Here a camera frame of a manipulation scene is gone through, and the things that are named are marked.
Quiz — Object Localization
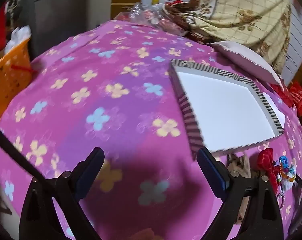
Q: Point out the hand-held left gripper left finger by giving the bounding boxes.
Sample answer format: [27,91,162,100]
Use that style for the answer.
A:
[19,147,105,240]

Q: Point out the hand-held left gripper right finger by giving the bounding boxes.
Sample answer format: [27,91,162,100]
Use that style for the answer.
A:
[197,147,285,240]

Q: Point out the white plush hair accessory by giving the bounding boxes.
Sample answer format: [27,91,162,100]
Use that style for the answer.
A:
[281,177,296,191]

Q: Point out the multicolour bead bracelet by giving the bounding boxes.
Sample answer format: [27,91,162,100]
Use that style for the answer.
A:
[274,164,297,180]

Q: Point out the purple bead bracelet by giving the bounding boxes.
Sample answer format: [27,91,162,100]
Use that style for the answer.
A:
[276,192,286,208]

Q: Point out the blue bead bracelet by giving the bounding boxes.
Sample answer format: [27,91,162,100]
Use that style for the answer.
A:
[278,156,291,168]

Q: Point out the red bow hair accessory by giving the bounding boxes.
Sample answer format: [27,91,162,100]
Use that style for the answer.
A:
[257,148,280,185]

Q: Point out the striped gift box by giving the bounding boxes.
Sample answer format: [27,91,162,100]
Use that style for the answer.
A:
[170,59,285,161]

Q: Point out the white paper sheet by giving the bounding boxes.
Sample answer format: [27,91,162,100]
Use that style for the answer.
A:
[262,91,286,124]

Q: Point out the black pole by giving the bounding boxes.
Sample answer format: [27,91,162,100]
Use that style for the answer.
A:
[0,120,45,183]

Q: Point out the red paper bag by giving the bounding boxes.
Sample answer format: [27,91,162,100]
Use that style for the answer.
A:
[289,85,302,117]

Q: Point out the red cloth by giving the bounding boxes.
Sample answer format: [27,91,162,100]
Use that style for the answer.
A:
[270,83,292,105]

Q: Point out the pink floral blanket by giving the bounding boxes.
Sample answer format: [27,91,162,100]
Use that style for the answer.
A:
[0,20,302,240]

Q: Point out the pale pink pillow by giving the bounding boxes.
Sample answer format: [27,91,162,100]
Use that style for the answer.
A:
[208,41,284,87]

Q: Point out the orange plastic basket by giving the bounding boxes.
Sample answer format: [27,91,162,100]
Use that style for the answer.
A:
[0,36,32,124]

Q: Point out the white cloth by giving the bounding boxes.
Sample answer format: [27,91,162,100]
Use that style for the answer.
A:
[6,26,32,55]

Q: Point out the grey cabinet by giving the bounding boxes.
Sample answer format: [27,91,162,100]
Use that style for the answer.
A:
[21,0,115,58]

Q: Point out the cream floral quilt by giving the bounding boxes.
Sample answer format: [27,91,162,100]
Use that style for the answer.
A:
[163,0,292,73]

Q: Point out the clear plastic bags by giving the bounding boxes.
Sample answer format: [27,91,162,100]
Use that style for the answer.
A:
[127,2,186,37]

